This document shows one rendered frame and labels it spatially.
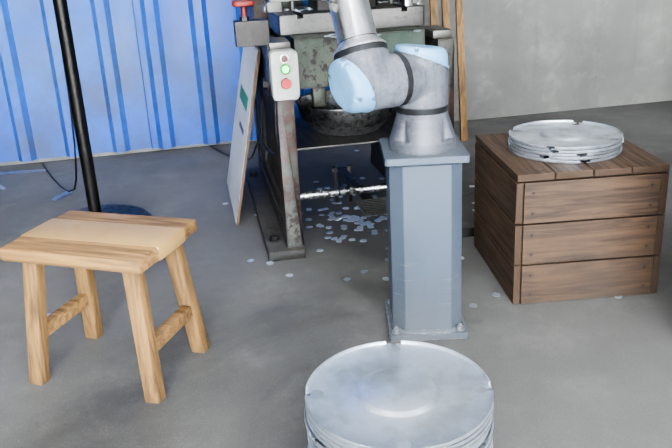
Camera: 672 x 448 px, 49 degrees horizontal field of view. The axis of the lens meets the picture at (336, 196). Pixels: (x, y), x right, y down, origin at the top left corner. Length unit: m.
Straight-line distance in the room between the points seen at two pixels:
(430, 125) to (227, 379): 0.71
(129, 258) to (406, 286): 0.63
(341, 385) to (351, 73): 0.64
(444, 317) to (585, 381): 0.34
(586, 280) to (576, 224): 0.16
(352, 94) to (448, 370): 0.60
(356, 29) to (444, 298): 0.65
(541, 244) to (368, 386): 0.84
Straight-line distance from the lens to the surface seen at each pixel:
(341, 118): 2.29
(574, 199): 1.88
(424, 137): 1.61
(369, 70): 1.52
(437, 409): 1.14
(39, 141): 3.63
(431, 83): 1.59
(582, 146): 1.93
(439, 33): 2.21
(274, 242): 2.28
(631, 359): 1.77
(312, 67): 2.16
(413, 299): 1.73
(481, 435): 1.12
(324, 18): 2.24
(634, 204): 1.95
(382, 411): 1.13
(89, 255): 1.55
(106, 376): 1.78
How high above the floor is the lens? 0.90
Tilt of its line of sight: 19 degrees down
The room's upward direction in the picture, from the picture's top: 3 degrees counter-clockwise
